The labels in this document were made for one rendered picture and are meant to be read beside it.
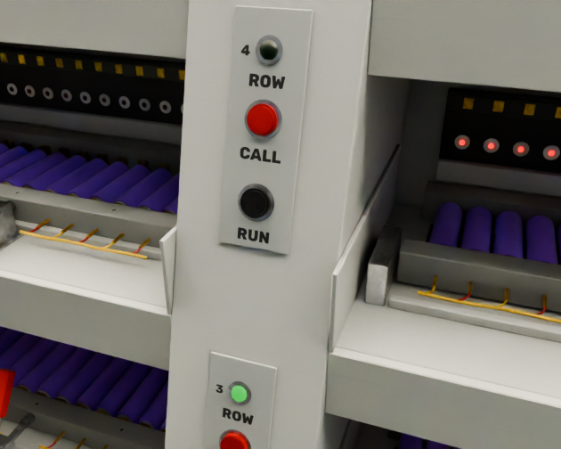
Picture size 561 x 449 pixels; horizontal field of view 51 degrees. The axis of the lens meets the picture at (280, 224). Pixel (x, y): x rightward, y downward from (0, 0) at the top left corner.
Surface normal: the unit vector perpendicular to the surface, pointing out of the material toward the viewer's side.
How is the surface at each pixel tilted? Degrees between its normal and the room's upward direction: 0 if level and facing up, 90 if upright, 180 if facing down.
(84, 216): 106
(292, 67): 90
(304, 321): 90
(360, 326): 16
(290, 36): 90
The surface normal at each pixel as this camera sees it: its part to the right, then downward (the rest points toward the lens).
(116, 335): -0.33, 0.45
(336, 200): -0.32, 0.19
